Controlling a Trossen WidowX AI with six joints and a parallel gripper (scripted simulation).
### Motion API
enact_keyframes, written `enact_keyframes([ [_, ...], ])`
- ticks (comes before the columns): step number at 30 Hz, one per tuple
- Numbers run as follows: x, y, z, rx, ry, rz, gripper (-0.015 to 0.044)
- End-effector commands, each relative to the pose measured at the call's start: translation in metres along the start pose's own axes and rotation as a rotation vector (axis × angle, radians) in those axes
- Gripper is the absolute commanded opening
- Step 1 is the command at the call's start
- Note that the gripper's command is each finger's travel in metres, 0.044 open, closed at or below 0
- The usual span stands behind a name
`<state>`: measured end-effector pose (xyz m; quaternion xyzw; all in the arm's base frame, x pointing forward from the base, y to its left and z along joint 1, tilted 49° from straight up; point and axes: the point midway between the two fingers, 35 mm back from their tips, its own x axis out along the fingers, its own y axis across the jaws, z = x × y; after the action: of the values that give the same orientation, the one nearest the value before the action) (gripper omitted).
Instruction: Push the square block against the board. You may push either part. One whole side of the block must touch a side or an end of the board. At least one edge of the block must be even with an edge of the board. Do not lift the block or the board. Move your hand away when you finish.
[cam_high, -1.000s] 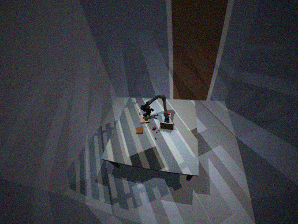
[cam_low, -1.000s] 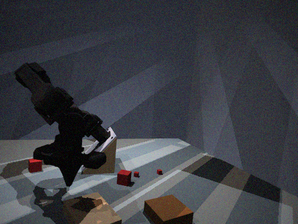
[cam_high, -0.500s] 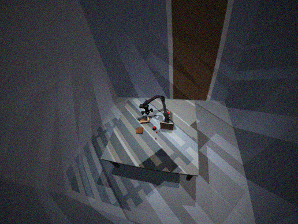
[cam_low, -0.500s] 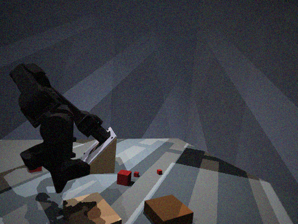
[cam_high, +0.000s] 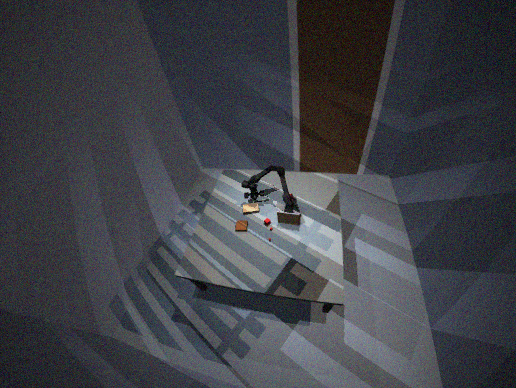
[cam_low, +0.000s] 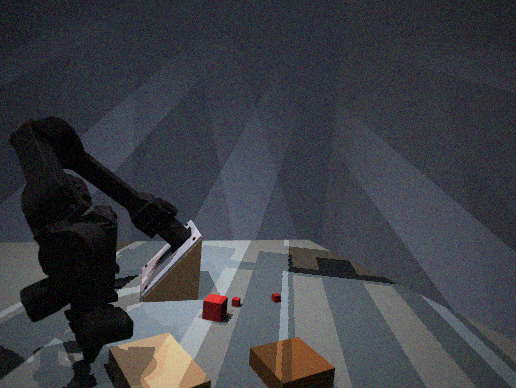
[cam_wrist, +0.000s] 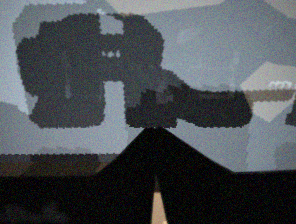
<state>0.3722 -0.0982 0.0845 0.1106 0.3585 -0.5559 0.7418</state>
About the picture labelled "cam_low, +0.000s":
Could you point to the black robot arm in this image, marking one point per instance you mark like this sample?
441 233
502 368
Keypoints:
53 201

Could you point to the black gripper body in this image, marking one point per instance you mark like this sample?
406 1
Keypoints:
100 323

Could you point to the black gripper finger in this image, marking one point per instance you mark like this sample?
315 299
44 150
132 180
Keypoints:
89 354
70 317

